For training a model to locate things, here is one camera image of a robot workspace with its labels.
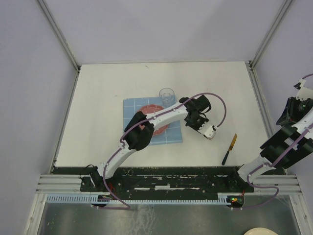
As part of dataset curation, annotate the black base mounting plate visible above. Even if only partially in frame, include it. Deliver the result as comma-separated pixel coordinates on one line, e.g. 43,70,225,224
80,166,254,200

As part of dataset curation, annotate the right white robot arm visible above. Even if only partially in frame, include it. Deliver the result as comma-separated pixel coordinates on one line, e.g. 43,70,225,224
224,97,313,191

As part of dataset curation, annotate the green handled gold knife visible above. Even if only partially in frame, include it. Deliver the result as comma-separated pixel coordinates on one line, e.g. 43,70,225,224
222,134,237,165

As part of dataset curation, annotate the light blue cable duct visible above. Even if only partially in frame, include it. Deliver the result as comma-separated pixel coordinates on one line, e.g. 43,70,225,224
46,193,230,206

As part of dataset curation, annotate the left aluminium frame post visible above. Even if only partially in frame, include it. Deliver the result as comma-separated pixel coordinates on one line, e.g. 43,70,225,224
36,0,81,72

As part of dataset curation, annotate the pink dotted plate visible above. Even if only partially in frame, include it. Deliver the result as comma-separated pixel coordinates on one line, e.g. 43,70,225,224
136,104,169,136

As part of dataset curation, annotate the clear plastic cup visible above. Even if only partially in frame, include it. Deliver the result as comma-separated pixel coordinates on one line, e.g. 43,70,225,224
159,88,175,108

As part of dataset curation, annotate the aluminium frame post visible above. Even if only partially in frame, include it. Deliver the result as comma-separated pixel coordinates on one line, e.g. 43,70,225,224
36,0,81,72
249,0,294,68

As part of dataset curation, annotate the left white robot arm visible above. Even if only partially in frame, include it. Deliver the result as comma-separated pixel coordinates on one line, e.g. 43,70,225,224
90,95,216,191

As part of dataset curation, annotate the cream plate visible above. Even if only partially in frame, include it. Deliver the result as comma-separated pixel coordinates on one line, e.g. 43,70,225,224
244,227,278,235

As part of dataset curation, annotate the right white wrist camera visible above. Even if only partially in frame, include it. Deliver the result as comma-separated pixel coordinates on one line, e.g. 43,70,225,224
294,78,313,101

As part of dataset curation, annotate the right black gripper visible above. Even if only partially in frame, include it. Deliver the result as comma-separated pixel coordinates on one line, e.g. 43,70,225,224
275,96,313,126

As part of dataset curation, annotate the right aluminium frame post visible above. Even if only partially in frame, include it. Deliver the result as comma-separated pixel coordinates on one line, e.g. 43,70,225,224
249,0,294,68

